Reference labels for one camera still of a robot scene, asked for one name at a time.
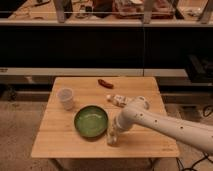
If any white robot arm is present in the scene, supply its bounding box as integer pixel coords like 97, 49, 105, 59
108, 95, 213, 155

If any green bowl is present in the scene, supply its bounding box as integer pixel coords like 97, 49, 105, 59
74, 105, 108, 138

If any wooden folding table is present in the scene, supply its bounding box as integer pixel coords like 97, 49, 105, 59
31, 77, 179, 159

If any red sausage toy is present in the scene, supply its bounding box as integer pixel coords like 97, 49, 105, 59
98, 79, 114, 89

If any clear plastic cup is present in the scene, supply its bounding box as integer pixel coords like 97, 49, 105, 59
57, 88, 74, 110

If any black cable on floor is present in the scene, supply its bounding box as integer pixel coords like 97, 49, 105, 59
175, 151, 213, 171

